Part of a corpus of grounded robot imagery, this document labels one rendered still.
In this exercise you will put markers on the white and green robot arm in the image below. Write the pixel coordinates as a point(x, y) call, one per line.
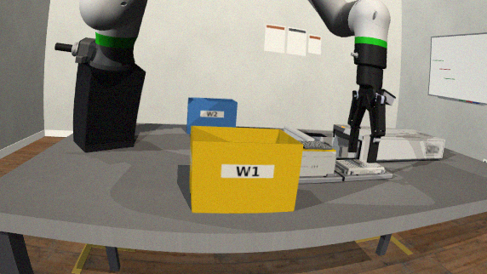
point(117, 24)

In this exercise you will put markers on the yellow waste bin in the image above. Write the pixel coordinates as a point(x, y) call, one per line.
point(243, 170)

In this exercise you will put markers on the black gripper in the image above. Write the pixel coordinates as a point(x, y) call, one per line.
point(371, 78)

